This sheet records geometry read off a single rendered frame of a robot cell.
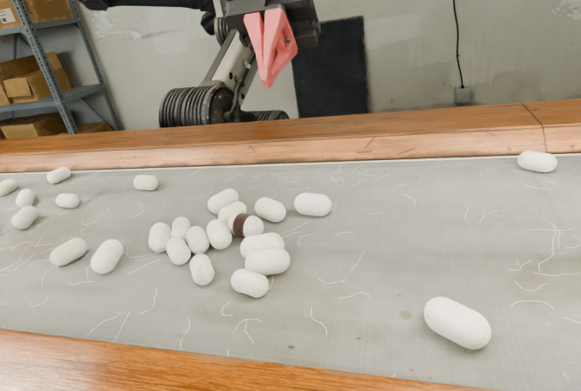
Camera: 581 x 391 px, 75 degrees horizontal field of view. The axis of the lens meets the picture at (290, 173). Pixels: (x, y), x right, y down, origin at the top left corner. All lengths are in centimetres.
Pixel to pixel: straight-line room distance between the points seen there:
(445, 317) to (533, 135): 30
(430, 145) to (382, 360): 29
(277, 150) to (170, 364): 33
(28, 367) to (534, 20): 242
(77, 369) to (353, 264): 20
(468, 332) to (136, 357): 19
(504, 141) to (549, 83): 208
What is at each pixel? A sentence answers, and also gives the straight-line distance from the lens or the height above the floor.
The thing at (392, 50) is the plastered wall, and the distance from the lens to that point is 237.
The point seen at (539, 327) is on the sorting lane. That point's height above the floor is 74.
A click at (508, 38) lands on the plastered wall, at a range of 245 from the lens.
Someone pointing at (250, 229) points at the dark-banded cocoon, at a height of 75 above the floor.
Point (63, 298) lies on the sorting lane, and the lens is 39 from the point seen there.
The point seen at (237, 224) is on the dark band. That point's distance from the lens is 36.
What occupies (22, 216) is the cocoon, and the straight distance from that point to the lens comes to 54.
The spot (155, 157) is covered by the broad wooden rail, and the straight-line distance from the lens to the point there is 60.
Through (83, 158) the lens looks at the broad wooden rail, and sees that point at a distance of 69.
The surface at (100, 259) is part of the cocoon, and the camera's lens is 38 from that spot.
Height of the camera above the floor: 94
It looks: 25 degrees down
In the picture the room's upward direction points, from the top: 10 degrees counter-clockwise
